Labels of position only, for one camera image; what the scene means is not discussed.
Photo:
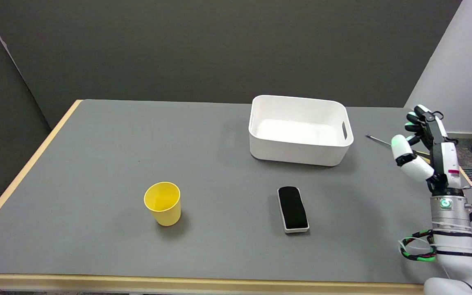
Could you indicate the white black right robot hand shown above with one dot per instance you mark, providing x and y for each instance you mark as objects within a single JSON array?
[{"x": 445, "y": 159}]

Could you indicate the black blackboard eraser white base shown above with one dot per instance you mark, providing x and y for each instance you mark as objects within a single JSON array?
[{"x": 292, "y": 209}]

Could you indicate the white plastic storage bin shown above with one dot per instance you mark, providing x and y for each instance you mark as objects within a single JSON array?
[{"x": 297, "y": 135}]

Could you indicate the grey table mat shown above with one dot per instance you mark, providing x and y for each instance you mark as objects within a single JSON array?
[{"x": 203, "y": 184}]

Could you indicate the yellow plastic cup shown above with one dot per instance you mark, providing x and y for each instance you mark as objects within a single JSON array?
[{"x": 164, "y": 205}]

